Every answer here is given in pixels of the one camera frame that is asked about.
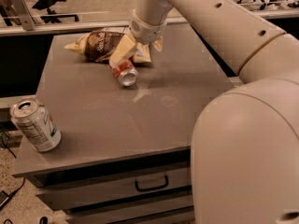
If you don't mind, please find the metal railing post left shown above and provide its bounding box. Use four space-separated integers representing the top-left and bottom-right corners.
10 0 36 31

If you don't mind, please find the black drawer handle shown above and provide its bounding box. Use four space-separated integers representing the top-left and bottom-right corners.
135 175 169 192

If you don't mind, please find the red coke can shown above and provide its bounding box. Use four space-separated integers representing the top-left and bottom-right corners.
109 60 138 87

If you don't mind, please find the black cable on floor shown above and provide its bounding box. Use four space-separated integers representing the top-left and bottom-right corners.
0 131 26 212

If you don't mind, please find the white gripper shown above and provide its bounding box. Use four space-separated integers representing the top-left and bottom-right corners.
109 10 166 68

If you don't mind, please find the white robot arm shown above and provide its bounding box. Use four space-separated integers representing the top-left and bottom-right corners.
130 0 299 224

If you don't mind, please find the brown chip bag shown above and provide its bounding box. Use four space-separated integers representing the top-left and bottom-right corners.
64 27 151 63

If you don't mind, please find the grey drawer cabinet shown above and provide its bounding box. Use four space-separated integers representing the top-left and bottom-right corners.
13 23 232 224

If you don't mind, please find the white green 7up can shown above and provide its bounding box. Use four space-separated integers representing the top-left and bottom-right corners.
9 97 62 152

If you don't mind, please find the black office chair left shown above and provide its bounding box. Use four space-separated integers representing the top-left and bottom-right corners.
33 0 79 23

